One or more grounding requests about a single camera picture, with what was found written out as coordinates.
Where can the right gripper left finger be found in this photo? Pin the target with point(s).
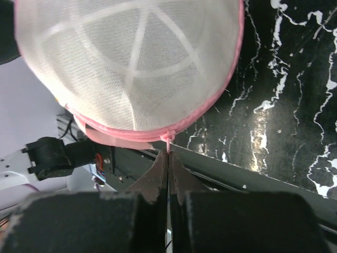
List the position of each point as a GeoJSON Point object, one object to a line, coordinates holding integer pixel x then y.
{"type": "Point", "coordinates": [131, 221]}

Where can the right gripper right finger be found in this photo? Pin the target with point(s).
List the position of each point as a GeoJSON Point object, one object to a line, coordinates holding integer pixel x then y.
{"type": "Point", "coordinates": [229, 221]}

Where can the pink-trimmed mesh laundry bag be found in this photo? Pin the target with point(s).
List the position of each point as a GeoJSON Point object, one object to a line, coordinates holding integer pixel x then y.
{"type": "Point", "coordinates": [131, 72]}

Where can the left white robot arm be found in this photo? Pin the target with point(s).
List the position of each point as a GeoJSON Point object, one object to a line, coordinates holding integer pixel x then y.
{"type": "Point", "coordinates": [28, 113]}

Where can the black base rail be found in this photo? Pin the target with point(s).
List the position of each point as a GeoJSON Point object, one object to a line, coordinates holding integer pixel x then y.
{"type": "Point", "coordinates": [124, 166]}

